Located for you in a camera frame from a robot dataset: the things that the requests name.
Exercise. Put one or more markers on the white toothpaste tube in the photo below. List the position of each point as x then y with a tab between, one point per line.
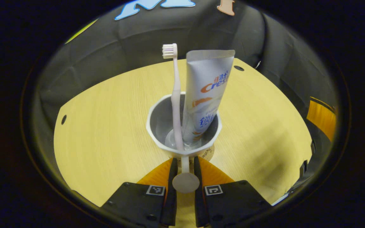
208	79

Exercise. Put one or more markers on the wooden desktop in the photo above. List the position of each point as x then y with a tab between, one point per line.
106	126

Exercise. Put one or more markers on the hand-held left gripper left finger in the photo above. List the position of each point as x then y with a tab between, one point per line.
171	205

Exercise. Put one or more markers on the round brown coaster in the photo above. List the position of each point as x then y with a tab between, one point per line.
209	153

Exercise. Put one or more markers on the pale pink toothbrush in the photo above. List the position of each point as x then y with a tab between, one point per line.
176	95

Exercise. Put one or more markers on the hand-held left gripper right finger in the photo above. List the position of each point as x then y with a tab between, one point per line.
200	209

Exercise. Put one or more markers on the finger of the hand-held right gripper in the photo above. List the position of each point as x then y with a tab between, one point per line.
323	118

